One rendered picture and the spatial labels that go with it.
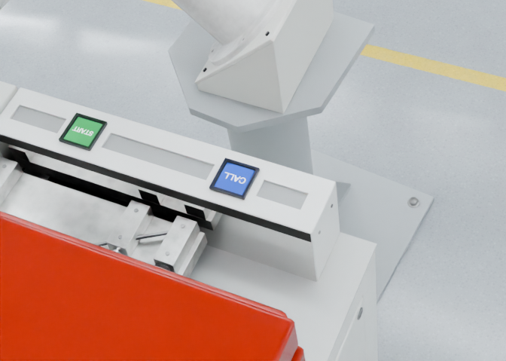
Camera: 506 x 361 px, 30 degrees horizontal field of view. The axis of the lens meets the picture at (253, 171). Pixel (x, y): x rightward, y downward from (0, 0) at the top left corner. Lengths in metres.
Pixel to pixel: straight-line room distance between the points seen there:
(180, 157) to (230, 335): 1.13
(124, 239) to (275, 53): 0.38
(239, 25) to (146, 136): 0.26
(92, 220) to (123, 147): 0.13
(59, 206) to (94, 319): 1.21
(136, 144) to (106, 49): 1.51
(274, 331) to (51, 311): 0.07
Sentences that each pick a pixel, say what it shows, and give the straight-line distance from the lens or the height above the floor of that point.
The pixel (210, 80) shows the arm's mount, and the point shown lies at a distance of 1.64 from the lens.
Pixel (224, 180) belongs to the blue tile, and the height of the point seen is 0.96.
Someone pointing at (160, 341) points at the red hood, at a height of 1.82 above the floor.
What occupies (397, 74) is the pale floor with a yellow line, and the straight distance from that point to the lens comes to 2.74.
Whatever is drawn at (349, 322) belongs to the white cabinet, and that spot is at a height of 0.78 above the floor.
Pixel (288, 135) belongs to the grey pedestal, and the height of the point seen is 0.67.
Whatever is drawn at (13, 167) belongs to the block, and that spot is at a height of 0.91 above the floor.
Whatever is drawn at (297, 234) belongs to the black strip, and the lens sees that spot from 1.33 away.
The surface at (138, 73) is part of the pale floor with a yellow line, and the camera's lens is 2.85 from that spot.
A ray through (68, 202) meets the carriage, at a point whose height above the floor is 0.88.
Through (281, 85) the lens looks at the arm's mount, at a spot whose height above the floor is 0.89.
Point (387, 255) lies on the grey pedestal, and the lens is 2.38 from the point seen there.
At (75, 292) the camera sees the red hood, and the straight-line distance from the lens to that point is 0.32.
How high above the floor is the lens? 2.08
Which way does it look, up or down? 54 degrees down
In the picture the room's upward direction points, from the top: 12 degrees counter-clockwise
